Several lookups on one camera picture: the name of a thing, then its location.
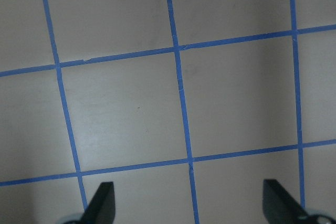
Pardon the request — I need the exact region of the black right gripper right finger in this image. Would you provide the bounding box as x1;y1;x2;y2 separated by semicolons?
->
262;179;310;224

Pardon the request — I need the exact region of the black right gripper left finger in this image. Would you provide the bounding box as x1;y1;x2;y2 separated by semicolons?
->
80;182;116;224

